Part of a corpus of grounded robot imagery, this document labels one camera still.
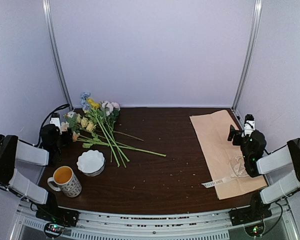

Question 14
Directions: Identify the pink and green wrapping paper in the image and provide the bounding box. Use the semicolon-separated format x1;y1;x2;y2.
190;110;268;200

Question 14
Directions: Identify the pink rose stem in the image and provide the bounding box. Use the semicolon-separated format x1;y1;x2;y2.
101;100;127;168

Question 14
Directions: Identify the yellow flower stem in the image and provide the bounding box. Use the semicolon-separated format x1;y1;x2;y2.
84;97;130;168

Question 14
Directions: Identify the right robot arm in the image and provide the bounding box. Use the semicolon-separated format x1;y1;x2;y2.
227;122;300;221

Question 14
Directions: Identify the cream yellow rose spray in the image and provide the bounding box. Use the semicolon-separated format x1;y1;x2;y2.
64;111;166;157

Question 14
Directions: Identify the white printed ribbon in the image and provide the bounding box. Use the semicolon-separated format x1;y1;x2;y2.
201;176;239;189

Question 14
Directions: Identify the aluminium frame post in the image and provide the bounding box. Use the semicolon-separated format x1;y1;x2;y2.
231;0;263;113
42;0;74;110

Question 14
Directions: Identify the left aluminium frame post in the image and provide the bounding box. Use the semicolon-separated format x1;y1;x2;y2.
42;0;74;110

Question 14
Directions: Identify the blue flower stem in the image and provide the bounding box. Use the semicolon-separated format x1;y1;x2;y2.
80;92;106;124

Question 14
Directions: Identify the patterned mug with orange inside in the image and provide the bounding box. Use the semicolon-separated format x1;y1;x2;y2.
47;166;82;198

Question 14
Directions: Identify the aluminium front rail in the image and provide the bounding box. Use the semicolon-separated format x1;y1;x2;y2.
13;194;295;240

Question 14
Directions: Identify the white scalloped bowl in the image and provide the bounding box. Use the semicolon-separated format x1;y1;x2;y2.
76;150;106;177

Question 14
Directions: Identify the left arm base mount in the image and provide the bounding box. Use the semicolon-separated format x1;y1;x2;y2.
35;208;80;239

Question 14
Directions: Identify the peach blossom stem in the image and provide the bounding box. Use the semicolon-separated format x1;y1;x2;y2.
60;122;110;149

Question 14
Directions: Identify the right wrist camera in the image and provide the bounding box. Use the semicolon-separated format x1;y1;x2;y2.
242;114;256;137

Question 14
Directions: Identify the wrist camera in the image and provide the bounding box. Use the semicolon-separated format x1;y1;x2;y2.
242;114;256;137
49;112;61;128

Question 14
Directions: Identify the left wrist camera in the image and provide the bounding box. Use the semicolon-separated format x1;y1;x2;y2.
49;112;61;128

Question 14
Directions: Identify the right aluminium frame post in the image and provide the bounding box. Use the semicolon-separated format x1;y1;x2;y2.
231;0;263;113

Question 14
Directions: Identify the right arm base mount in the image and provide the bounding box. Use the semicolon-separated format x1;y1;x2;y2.
228;206;272;238

